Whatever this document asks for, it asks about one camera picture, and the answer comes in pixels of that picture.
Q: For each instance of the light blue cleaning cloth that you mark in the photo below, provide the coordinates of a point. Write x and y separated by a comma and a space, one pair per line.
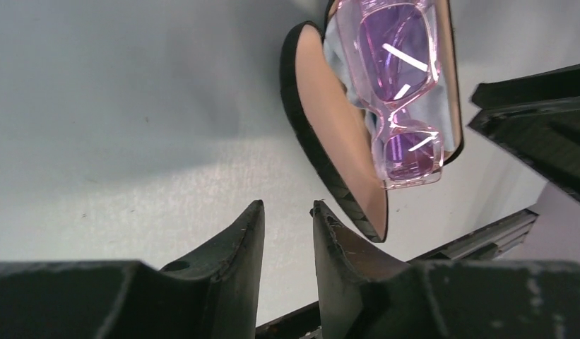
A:
433, 107

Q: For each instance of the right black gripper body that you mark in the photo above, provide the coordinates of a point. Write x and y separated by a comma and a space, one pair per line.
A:
537, 120

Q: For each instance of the pink transparent sunglasses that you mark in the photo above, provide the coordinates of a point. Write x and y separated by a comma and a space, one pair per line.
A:
390, 49

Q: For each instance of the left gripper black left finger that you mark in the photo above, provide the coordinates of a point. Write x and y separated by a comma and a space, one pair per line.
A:
224, 275

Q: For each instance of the black glasses case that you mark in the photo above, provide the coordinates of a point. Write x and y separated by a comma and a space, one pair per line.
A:
332, 132

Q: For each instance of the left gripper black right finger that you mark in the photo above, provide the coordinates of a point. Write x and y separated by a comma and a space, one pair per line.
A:
353, 277

